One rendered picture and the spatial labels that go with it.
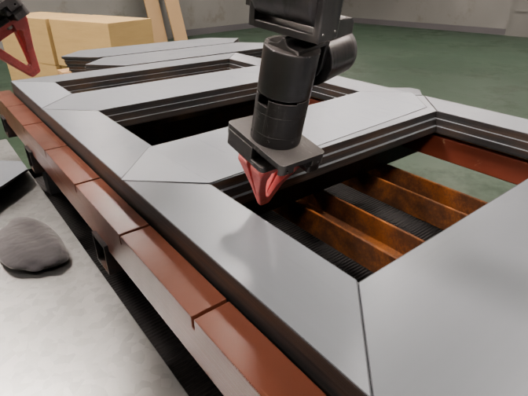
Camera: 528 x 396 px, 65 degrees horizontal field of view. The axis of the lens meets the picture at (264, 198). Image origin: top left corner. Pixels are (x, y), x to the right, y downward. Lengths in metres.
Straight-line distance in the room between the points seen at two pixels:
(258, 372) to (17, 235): 0.58
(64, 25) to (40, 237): 2.81
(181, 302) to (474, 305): 0.27
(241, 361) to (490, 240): 0.30
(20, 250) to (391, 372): 0.63
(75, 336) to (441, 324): 0.46
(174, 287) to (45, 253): 0.37
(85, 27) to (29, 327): 2.84
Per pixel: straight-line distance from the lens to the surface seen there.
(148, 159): 0.68
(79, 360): 0.61
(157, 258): 0.50
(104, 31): 3.22
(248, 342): 0.39
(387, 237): 0.78
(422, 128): 0.93
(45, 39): 3.72
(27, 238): 0.83
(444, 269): 0.45
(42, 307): 0.71
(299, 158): 0.45
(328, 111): 0.90
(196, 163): 0.65
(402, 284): 0.42
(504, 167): 0.93
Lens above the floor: 1.11
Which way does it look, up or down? 28 degrees down
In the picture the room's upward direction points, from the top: straight up
